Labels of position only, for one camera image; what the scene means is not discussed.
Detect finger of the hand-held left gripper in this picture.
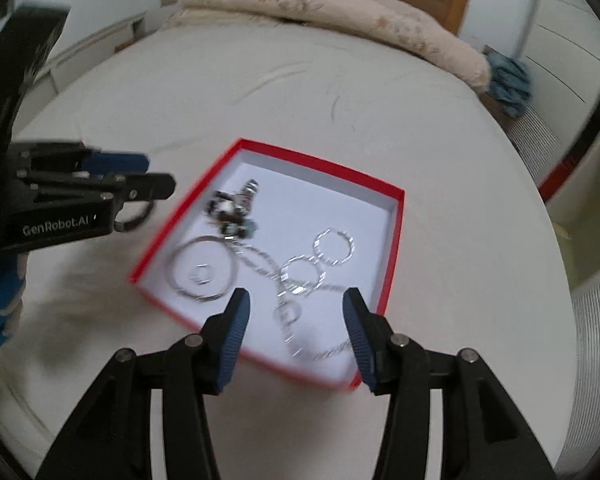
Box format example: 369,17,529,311
10,141,151,177
17,171,177,206

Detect beige floral quilt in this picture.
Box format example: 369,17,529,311
165,0,492,93

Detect thin silver bangle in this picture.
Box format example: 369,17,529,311
167,236,236,302

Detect blue cloth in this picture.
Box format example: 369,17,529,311
482,47,532,118

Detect red cardboard box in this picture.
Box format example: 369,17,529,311
129,138,406,391

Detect silver clasp pendant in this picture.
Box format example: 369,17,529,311
237,178,260,208

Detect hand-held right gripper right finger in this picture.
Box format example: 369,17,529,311
342,287,556,480

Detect silver chain necklace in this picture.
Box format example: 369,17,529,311
225,237,361,361

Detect tall white cabinet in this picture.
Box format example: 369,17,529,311
510,0,600,196

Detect dark bangle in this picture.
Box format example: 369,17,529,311
112,197,156,233

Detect beige pillow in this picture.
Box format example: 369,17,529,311
165,7,281,29

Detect open white wardrobe shelf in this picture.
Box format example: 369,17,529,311
545,125,600,291

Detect black and white beaded bracelet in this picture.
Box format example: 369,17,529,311
205,190,258,238

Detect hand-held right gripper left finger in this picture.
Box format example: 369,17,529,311
35,287,252,480

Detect twisted silver hoop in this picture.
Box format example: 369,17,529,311
281,255,327,295
313,228,356,266

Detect person's left hand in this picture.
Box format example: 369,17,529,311
0,250,27,356

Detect white louvred panel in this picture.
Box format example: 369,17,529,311
555,265,600,476

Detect wooden nightstand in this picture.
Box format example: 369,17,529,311
480,91,511,126
114,35,146,54

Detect low white louvred cabinet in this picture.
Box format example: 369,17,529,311
30,10,148,96

